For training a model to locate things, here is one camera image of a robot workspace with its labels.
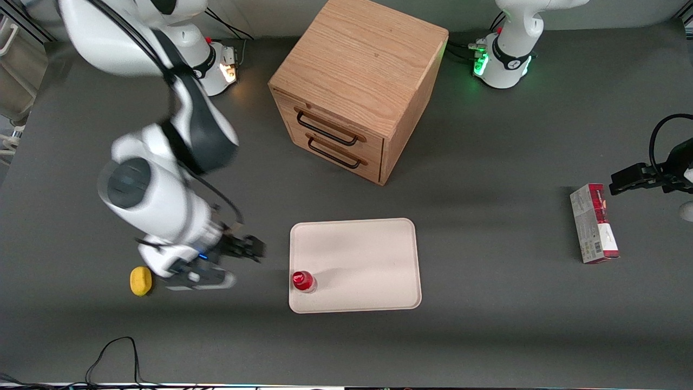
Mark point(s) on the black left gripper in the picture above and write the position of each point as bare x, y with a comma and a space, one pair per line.
673, 172

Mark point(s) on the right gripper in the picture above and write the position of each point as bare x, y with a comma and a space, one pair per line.
236, 245

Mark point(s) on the red coke bottle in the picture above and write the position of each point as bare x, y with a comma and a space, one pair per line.
302, 280

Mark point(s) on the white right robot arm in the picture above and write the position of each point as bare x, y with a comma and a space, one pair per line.
157, 200

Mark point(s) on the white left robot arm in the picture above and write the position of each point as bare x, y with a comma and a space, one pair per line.
509, 59

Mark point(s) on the white rectangular tray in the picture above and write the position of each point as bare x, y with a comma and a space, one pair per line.
368, 260

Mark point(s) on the red and white carton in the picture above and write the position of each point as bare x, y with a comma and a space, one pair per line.
593, 227

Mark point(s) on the yellow lemon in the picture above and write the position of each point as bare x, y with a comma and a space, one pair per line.
141, 281

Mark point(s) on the wooden drawer cabinet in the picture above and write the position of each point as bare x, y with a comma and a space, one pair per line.
357, 59

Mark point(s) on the grey metal bin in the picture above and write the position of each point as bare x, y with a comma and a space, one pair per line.
21, 70

